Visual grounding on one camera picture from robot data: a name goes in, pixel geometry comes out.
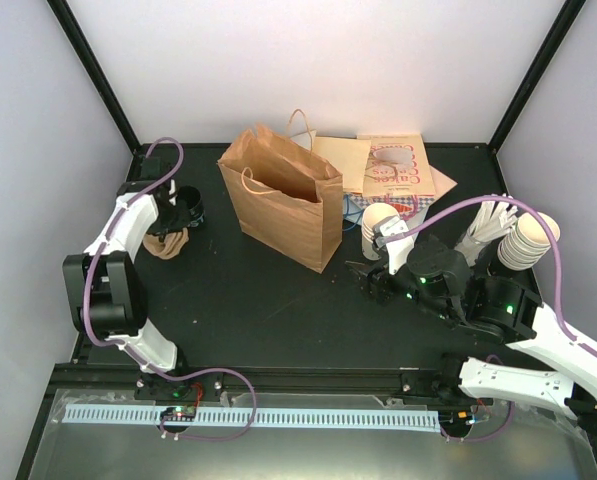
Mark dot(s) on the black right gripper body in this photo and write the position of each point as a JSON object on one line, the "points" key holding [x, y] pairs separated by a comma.
{"points": [[385, 293]]}

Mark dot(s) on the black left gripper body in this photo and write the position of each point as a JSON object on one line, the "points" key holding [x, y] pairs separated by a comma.
{"points": [[170, 220]]}

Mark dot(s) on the brown paper bag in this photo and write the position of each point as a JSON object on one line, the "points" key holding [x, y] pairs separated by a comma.
{"points": [[285, 195]]}

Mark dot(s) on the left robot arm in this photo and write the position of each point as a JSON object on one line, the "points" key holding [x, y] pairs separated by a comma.
{"points": [[107, 300]]}

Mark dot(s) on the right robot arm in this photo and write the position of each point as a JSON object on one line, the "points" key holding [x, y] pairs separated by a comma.
{"points": [[498, 310]]}

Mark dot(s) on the black cup sleeve stack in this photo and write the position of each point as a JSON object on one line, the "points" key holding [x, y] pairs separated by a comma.
{"points": [[190, 199]]}

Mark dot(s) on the brown cardboard cup carrier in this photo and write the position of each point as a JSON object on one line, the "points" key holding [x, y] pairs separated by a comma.
{"points": [[167, 247]]}

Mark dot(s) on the white paper cup stack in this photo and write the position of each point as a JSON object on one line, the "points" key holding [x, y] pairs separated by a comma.
{"points": [[372, 215]]}

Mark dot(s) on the blue checkered paper bag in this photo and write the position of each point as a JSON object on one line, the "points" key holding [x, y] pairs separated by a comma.
{"points": [[407, 206]]}

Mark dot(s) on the cakes printed paper bag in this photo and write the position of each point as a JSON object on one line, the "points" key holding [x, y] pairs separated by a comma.
{"points": [[397, 166]]}

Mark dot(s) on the yellow padded envelope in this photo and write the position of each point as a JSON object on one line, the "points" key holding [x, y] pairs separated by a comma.
{"points": [[348, 156]]}

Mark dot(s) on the tan flat paper bag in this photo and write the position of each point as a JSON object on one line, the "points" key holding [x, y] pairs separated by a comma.
{"points": [[442, 183]]}

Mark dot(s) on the jar of white stirrers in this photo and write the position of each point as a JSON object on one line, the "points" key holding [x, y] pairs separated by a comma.
{"points": [[493, 221]]}

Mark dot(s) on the white lid stack on sleeve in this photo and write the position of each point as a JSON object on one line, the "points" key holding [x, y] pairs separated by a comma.
{"points": [[520, 249]]}

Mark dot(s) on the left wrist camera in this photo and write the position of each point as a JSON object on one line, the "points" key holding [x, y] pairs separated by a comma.
{"points": [[169, 192]]}

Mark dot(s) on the light blue cable duct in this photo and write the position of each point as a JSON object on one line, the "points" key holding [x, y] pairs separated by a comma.
{"points": [[297, 418]]}

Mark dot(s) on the black frame post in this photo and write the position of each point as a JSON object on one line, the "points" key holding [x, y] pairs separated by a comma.
{"points": [[550, 45], [77, 39]]}

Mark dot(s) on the right black frame post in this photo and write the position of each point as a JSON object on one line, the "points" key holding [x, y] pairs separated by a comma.
{"points": [[550, 45]]}

